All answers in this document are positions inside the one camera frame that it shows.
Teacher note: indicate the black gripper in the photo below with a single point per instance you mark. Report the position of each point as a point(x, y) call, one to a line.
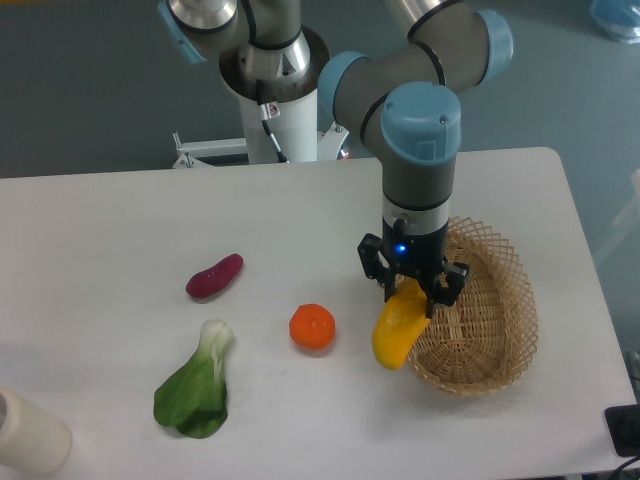
point(420, 257)

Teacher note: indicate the yellow mango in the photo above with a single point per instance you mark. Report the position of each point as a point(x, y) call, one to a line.
point(401, 322)

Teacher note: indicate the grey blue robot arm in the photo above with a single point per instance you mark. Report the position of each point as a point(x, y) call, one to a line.
point(403, 108)

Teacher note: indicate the woven bamboo basket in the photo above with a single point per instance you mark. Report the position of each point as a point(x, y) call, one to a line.
point(488, 338)

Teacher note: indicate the orange tangerine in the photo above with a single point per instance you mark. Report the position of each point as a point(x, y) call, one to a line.
point(312, 327)

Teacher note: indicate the purple sweet potato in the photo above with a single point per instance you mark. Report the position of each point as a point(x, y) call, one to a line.
point(215, 279)

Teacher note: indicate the green bok choy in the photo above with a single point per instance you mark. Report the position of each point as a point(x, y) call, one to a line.
point(193, 400)

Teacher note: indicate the blue plastic bag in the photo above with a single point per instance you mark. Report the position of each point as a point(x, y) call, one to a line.
point(618, 18)

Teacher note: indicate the cream cylindrical container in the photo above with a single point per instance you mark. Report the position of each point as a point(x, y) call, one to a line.
point(33, 440)

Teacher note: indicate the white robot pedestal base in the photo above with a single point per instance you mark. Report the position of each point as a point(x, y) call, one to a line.
point(276, 90)

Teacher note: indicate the black device with cable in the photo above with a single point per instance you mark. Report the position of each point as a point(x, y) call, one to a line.
point(623, 426)

